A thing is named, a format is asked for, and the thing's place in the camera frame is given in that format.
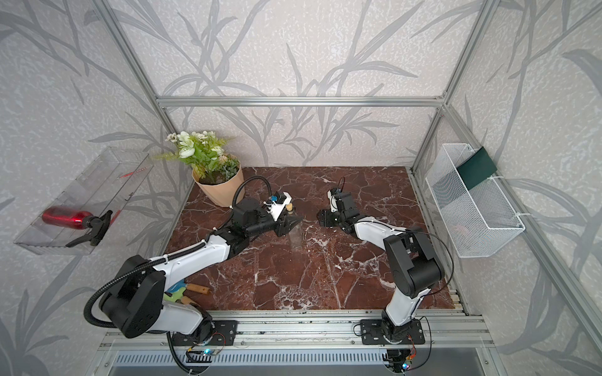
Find wooden handled garden tools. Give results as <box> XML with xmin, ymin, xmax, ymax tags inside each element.
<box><xmin>164</xmin><ymin>279</ymin><xmax>212</xmax><ymax>306</ymax></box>

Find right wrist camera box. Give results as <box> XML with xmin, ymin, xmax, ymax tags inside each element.
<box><xmin>328</xmin><ymin>187</ymin><xmax>341</xmax><ymax>212</ymax></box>

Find black corrugated cable hose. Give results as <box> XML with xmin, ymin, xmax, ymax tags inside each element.
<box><xmin>83</xmin><ymin>239</ymin><xmax>208</xmax><ymax>329</ymax></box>

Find red spray bottle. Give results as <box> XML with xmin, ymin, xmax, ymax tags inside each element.
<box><xmin>42</xmin><ymin>206</ymin><xmax>113</xmax><ymax>248</ymax></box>

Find white wire mesh basket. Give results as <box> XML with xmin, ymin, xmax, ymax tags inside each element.
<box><xmin>426</xmin><ymin>144</ymin><xmax>525</xmax><ymax>259</ymax></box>

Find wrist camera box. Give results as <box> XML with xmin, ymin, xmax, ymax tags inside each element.
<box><xmin>264</xmin><ymin>191</ymin><xmax>293</xmax><ymax>222</ymax></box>
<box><xmin>328</xmin><ymin>187</ymin><xmax>341</xmax><ymax>212</ymax></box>

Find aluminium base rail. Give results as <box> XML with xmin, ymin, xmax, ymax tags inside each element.
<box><xmin>96</xmin><ymin>309</ymin><xmax>495</xmax><ymax>351</ymax></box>

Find potted plant in beige pot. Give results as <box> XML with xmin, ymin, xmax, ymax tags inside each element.
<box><xmin>159</xmin><ymin>131</ymin><xmax>244</xmax><ymax>208</ymax></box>

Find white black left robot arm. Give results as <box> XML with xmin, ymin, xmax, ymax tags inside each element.
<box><xmin>85</xmin><ymin>192</ymin><xmax>300</xmax><ymax>342</ymax></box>

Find dark green card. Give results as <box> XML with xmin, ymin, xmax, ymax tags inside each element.
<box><xmin>457</xmin><ymin>147</ymin><xmax>498</xmax><ymax>191</ymax></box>

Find clear glass bottle with cork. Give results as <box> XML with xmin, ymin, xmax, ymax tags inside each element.
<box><xmin>285</xmin><ymin>203</ymin><xmax>304</xmax><ymax>250</ymax></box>

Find clear plastic wall bin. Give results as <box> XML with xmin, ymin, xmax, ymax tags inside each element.
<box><xmin>15</xmin><ymin>147</ymin><xmax>152</xmax><ymax>255</ymax></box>

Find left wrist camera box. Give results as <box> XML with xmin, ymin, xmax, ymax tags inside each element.
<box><xmin>264</xmin><ymin>191</ymin><xmax>293</xmax><ymax>222</ymax></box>

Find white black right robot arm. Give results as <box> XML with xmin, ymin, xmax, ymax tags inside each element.
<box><xmin>317</xmin><ymin>188</ymin><xmax>445</xmax><ymax>338</ymax></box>

